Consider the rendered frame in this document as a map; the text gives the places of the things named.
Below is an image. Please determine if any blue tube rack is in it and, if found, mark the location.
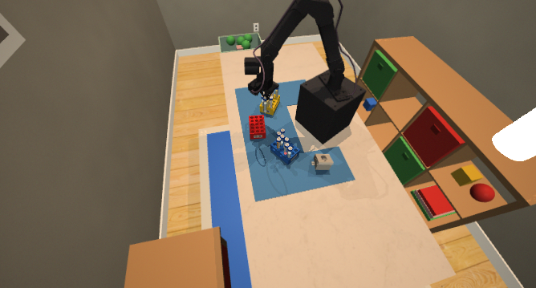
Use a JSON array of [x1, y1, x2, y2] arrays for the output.
[[270, 140, 300, 164]]

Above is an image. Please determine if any red rack with round wells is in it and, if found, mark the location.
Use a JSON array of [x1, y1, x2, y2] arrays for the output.
[[249, 115, 266, 140]]

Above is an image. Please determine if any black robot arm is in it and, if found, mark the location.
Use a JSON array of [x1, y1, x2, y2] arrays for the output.
[[244, 0, 350, 102]]

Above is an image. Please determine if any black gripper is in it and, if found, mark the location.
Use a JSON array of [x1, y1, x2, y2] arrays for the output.
[[260, 79, 279, 100]]

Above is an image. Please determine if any light blue mat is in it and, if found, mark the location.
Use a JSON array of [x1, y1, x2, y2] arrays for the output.
[[235, 79, 355, 201]]

